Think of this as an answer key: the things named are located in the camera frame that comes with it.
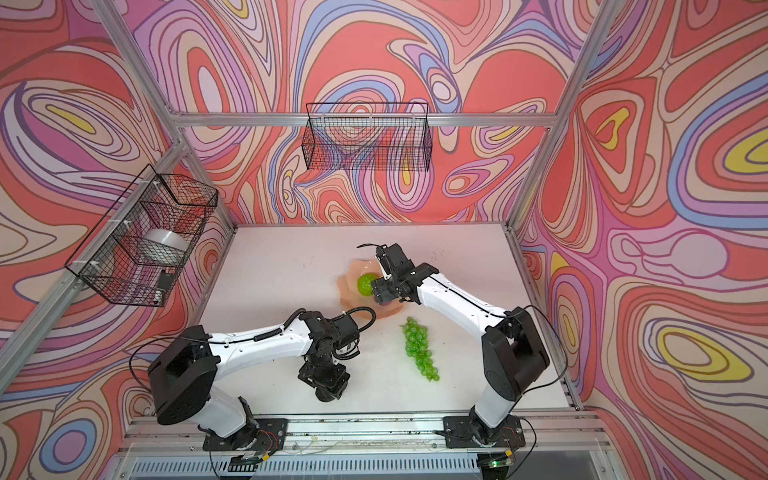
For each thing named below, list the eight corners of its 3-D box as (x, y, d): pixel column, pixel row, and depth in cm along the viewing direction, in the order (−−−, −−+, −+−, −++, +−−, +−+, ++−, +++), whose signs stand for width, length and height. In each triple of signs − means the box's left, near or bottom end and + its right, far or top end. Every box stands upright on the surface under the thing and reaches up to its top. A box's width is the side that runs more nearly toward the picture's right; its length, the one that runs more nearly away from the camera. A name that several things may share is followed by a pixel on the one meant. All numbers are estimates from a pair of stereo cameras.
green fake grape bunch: (412, 384, 82) (413, 380, 79) (400, 324, 94) (400, 318, 90) (437, 380, 83) (439, 375, 80) (422, 321, 94) (423, 315, 91)
